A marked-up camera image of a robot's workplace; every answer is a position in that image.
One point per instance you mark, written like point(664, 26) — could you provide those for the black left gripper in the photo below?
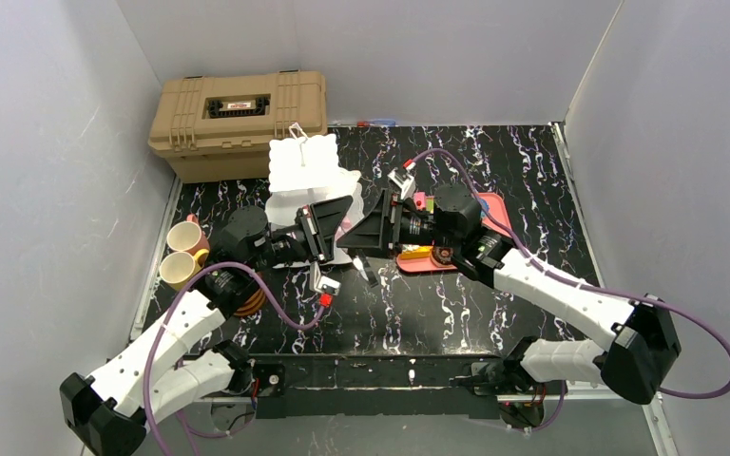
point(314, 234)

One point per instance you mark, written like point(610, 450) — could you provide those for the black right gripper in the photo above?
point(391, 224)

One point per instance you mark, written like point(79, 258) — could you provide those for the white three-tier cake stand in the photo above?
point(305, 169)

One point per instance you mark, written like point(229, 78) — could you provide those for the pink serving tray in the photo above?
point(492, 204)

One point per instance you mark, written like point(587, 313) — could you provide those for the tan plastic tool case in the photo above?
point(219, 128)

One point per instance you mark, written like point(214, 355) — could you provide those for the yellow cake slice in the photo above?
point(420, 252)

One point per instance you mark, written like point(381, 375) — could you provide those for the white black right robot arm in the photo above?
point(628, 346)

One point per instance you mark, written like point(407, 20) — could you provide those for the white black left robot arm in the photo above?
point(113, 408)

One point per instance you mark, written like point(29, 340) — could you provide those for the pink cake slice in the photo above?
point(423, 202)

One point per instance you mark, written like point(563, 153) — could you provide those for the chocolate donut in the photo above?
point(441, 256)

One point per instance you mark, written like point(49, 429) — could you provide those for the stack of brown wooden coasters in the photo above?
point(251, 305)

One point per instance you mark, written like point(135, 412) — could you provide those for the pink mug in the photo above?
point(187, 236)

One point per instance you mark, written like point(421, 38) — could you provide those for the yellow mug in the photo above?
point(178, 268)

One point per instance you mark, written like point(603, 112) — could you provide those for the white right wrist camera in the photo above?
point(403, 179)

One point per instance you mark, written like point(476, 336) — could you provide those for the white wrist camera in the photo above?
point(403, 179)
point(326, 287)

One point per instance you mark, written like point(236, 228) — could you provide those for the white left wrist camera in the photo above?
point(326, 287)

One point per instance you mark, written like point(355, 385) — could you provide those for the aluminium frame rail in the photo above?
point(326, 384)

